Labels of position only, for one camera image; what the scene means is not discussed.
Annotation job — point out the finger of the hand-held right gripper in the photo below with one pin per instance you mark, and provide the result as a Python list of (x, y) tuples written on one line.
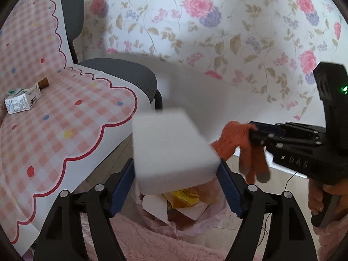
[(261, 138), (265, 126)]

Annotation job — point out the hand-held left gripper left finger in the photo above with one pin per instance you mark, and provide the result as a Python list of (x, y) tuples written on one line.
[(121, 190)]

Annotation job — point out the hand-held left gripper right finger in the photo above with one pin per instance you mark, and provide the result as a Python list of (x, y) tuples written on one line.
[(231, 190)]

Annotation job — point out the orange knit glove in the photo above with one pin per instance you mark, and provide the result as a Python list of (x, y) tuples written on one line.
[(233, 141)]

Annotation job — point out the white paper sheet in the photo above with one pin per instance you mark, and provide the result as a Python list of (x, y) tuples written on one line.
[(155, 206)]

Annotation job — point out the pink trash bag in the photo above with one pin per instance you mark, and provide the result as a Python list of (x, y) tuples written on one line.
[(209, 221)]

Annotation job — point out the yellow snack packet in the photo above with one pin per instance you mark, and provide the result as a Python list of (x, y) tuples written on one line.
[(182, 198)]

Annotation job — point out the white foam block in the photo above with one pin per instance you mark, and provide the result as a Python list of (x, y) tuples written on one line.
[(171, 146)]

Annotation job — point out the person's right forearm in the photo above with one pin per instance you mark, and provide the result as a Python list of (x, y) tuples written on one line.
[(337, 223)]

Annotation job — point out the person's right hand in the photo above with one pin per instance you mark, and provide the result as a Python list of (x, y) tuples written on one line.
[(315, 198)]

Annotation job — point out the pink fluffy rug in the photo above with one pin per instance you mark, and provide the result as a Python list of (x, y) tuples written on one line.
[(152, 243)]

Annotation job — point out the pink checked chair cover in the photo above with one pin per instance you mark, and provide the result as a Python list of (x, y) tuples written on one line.
[(68, 114)]

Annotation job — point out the grey office chair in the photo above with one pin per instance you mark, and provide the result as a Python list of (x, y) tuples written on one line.
[(122, 72)]

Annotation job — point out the white drink carton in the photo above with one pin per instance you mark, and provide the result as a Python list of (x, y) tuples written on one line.
[(21, 102)]

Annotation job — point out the floral print wall sheet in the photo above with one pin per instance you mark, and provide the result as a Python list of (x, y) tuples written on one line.
[(217, 46)]

